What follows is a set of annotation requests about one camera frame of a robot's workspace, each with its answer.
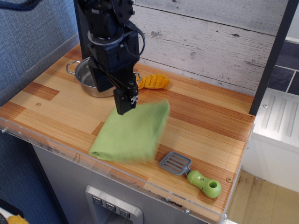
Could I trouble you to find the stainless steel pot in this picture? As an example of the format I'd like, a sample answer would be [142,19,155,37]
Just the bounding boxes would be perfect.
[66,57,141,98]

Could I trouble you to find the white grooved cabinet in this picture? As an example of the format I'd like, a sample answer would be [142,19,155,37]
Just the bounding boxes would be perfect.
[242,88,299,192]

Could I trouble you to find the black right frame post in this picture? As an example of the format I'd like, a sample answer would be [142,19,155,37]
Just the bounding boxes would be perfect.
[249,0,299,116]

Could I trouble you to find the green cloth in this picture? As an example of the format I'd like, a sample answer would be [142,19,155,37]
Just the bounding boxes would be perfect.
[89,100,170,163]

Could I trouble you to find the yellow object bottom left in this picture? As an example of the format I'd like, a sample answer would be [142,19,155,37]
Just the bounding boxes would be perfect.
[7,215,29,224]

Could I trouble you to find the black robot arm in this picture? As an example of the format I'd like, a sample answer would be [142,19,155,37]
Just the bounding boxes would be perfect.
[78,0,145,115]

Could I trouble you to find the grey spatula green handle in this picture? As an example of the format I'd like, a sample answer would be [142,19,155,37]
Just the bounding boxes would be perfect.
[160,152,222,198]

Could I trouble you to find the black left frame post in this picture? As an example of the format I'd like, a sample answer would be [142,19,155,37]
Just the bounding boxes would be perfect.
[73,0,92,59]

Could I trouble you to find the black frame post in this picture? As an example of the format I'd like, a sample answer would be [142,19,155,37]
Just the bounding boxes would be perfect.
[249,0,299,116]
[73,0,92,59]

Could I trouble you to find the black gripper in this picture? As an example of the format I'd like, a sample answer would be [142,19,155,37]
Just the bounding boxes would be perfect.
[87,22,145,115]

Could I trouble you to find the silver dispenser button panel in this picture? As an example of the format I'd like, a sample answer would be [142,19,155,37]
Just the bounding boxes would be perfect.
[85,185,143,224]

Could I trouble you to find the black braided cable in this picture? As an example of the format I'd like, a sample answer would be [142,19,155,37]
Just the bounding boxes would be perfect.
[0,0,44,10]

